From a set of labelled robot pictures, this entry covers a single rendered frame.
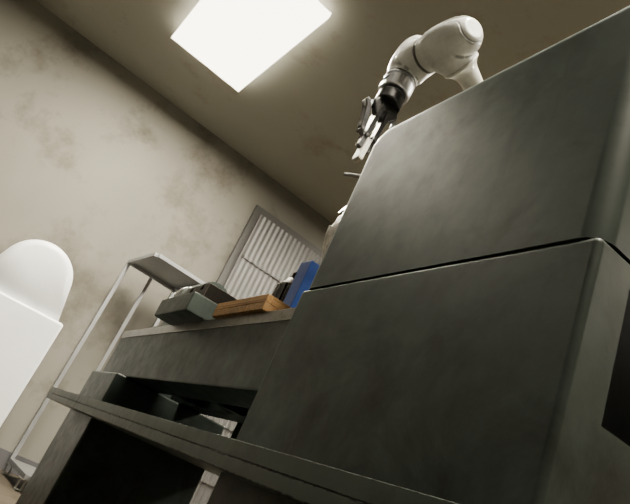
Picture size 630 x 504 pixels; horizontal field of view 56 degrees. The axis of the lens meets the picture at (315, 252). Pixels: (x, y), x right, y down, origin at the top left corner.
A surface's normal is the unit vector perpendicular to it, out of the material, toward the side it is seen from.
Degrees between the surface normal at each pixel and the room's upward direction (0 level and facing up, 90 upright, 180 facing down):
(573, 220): 90
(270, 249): 90
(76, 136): 90
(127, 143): 90
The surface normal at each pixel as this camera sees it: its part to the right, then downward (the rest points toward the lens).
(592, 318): 0.52, -0.15
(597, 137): -0.76, -0.53
